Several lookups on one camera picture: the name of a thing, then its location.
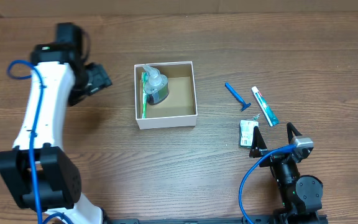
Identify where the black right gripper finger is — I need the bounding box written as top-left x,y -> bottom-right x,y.
249,126 -> 268,157
287,122 -> 301,143

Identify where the teal toothpaste tube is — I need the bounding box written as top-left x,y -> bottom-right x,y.
251,86 -> 280,127

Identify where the small green white packet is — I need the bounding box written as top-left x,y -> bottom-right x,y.
239,114 -> 260,148

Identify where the green toothbrush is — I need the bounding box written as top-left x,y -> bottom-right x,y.
142,72 -> 148,119

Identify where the clear soap pump bottle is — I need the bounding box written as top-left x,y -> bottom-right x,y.
142,65 -> 169,105

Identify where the pink cardboard box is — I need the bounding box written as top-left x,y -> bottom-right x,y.
134,61 -> 198,129

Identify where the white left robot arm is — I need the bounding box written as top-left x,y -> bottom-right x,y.
0,22 -> 111,223

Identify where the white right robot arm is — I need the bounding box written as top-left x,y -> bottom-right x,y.
249,123 -> 328,224

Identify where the blue disposable razor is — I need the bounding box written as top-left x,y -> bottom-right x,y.
225,82 -> 251,111

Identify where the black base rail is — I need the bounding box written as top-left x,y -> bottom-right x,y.
110,214 -> 328,224

